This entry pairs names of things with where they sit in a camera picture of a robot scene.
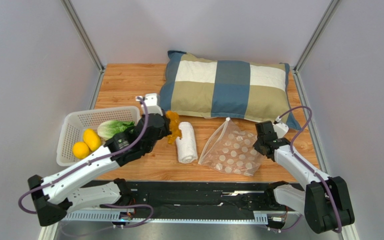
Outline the orange fake food piece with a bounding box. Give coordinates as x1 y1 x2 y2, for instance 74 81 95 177
165 110 183 145

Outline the clear zip top bag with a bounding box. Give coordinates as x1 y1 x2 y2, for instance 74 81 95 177
198 117 265 177

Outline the green white fake cabbage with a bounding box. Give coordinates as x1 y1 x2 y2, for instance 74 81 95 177
97 120 135 141

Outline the yellow fake corn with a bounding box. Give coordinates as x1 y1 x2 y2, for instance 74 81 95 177
82 128 102 152

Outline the yellow fake lemon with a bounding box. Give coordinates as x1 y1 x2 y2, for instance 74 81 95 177
72 141 91 160

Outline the white perforated plastic basket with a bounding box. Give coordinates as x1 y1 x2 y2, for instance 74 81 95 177
56 106 141 167

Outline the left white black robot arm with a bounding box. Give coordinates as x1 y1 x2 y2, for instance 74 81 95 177
27 113 179 227

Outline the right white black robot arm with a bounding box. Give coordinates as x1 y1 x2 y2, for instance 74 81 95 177
253 121 356 234

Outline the rolled white towel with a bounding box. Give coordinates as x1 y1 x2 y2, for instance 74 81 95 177
175 122 198 164

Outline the checkered blue beige pillow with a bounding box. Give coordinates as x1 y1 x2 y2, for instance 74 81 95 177
159 50 301 130

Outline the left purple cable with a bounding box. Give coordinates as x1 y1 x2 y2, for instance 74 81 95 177
17 95 155 229

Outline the purple cable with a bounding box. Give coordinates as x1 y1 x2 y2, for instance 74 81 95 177
17 95 155 229
276 105 343 234

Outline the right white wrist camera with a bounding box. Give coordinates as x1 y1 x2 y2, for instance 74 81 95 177
272 116 289 139

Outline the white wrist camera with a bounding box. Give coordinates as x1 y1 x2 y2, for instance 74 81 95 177
272 116 289 139
135 93 164 116

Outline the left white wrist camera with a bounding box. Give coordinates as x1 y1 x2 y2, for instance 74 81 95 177
135 93 164 116

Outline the right aluminium frame post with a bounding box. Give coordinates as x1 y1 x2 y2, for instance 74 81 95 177
293 0 342 172

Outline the aluminium frame post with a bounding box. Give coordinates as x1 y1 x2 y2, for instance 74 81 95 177
61 0 106 109
293 0 342 172

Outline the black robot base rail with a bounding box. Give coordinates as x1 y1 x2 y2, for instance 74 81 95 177
58 179 333 231

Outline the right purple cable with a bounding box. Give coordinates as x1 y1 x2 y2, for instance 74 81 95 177
276 105 343 234

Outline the left aluminium frame post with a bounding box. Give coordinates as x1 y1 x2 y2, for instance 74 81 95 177
61 0 106 109

